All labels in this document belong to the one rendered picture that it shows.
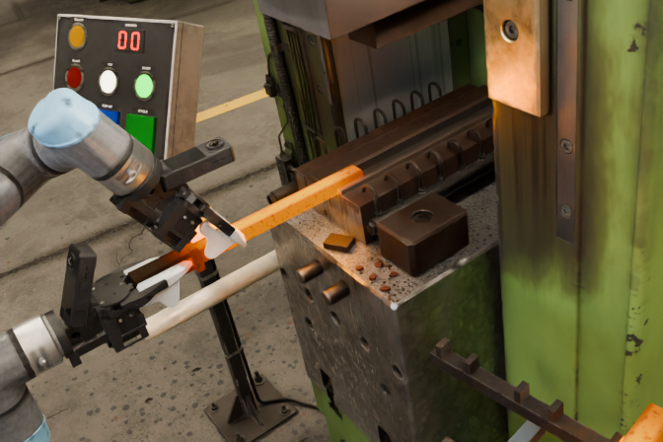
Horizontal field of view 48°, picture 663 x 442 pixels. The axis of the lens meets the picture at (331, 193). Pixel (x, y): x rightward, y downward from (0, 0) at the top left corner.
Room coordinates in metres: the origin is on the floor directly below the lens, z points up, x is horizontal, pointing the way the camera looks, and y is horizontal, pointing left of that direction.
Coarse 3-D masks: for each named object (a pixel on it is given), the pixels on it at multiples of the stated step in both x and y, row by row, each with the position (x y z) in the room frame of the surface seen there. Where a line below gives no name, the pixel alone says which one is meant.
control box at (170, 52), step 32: (64, 32) 1.57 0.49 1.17; (96, 32) 1.52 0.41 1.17; (128, 32) 1.46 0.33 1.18; (160, 32) 1.42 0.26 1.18; (192, 32) 1.43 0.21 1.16; (64, 64) 1.54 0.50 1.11; (96, 64) 1.49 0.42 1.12; (128, 64) 1.44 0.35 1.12; (160, 64) 1.39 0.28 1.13; (192, 64) 1.41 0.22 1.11; (96, 96) 1.46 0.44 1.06; (128, 96) 1.41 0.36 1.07; (160, 96) 1.36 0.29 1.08; (192, 96) 1.39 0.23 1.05; (160, 128) 1.33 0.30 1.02; (192, 128) 1.37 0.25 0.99; (160, 160) 1.30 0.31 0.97
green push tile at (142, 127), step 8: (128, 120) 1.38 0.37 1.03; (136, 120) 1.36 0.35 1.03; (144, 120) 1.35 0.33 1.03; (152, 120) 1.34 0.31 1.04; (128, 128) 1.37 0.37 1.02; (136, 128) 1.36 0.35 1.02; (144, 128) 1.35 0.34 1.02; (152, 128) 1.33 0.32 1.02; (136, 136) 1.35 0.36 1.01; (144, 136) 1.34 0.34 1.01; (152, 136) 1.33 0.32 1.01; (144, 144) 1.33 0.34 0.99; (152, 144) 1.32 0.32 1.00; (152, 152) 1.32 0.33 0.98
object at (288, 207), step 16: (336, 176) 1.05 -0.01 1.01; (352, 176) 1.05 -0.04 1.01; (304, 192) 1.02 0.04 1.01; (320, 192) 1.02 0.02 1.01; (336, 192) 1.03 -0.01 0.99; (272, 208) 0.99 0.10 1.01; (288, 208) 0.99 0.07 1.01; (304, 208) 1.00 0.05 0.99; (240, 224) 0.96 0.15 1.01; (256, 224) 0.96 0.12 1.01; (272, 224) 0.97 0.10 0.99; (176, 256) 0.91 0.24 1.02; (192, 256) 0.90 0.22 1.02; (128, 272) 0.89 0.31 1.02; (144, 272) 0.88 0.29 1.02
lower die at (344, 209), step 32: (448, 96) 1.32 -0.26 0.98; (480, 96) 1.27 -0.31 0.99; (384, 128) 1.24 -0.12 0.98; (416, 128) 1.19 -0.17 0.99; (480, 128) 1.15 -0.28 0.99; (320, 160) 1.17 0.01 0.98; (352, 160) 1.13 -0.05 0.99; (416, 160) 1.08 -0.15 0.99; (448, 160) 1.07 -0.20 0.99; (352, 192) 1.02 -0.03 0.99; (384, 192) 1.00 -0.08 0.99; (416, 192) 1.03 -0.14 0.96; (352, 224) 1.00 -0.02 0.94
